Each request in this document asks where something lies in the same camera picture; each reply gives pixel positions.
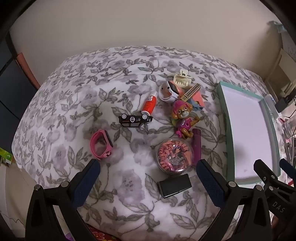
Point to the green packet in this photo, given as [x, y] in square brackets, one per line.
[5, 157]

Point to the cream hair claw clip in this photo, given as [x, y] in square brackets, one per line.
[182, 81]

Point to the teal cardboard box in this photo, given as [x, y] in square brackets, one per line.
[249, 120]

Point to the gold patterned barrette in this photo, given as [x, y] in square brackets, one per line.
[190, 91]

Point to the black charger plug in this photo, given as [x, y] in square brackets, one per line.
[174, 186]

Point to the pink dog toy figure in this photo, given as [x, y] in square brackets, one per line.
[183, 113]

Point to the orange wooden board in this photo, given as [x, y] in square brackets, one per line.
[29, 69]

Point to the red floral mat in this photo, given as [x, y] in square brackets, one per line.
[99, 235]

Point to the pink smart band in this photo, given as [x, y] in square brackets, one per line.
[94, 148]

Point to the dark cabinet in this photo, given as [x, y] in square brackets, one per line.
[11, 92]

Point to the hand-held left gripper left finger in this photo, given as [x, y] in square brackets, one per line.
[86, 183]

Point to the light blue hair clip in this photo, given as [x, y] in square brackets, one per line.
[197, 107]

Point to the white power strip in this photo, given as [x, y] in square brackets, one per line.
[269, 102]

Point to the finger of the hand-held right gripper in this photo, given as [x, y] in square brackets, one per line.
[288, 168]
[263, 170]

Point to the teal tape piece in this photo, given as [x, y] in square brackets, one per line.
[278, 26]

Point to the black power adapter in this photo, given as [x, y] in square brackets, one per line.
[281, 105]

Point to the clear glass cup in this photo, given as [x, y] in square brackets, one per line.
[289, 129]

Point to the white brown egg toy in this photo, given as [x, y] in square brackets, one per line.
[165, 91]

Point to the orange glue tube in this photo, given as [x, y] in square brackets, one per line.
[148, 105]

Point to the clear round container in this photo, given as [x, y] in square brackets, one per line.
[174, 155]

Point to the black toy car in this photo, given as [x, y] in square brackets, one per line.
[131, 119]

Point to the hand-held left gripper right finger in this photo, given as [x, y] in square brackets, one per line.
[211, 183]

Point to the purple lighter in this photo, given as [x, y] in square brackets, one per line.
[197, 143]

